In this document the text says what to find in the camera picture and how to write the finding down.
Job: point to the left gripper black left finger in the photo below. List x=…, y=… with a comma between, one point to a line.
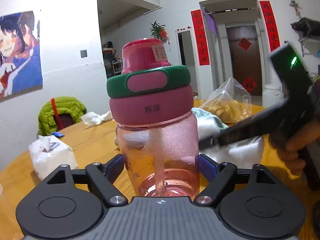
x=101, y=181

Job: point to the person right hand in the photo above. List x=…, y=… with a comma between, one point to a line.
x=306, y=135

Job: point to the white tissue pack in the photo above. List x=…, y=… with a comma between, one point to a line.
x=49, y=152

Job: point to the white paper towel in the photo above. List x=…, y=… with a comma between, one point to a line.
x=244, y=154

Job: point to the blue small lighter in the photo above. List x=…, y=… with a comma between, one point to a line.
x=57, y=134

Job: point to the hanging green plant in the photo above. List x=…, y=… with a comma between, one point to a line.
x=158, y=31

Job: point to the brown entrance door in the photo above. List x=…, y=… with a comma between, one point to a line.
x=245, y=57

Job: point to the crumpled white tissue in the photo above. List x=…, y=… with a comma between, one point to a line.
x=94, y=119

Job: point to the anime couple wall poster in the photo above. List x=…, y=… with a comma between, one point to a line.
x=20, y=53

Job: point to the green puffer jacket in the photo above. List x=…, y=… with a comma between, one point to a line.
x=59, y=113

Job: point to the clear plastic bag of food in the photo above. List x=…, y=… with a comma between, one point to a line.
x=230, y=102

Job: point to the teal towel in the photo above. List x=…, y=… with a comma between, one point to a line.
x=202, y=114

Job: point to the grey wall switch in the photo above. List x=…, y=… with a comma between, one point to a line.
x=83, y=53

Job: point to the black bag on shelf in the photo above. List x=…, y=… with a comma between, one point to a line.
x=307, y=28

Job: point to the pink water bottle green lid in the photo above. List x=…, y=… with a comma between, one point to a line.
x=151, y=101

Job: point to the red couplet banner left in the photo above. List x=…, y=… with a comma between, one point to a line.
x=200, y=37

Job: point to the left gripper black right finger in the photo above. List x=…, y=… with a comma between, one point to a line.
x=221, y=178

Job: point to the clear plastic cup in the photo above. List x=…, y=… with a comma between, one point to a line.
x=8, y=227

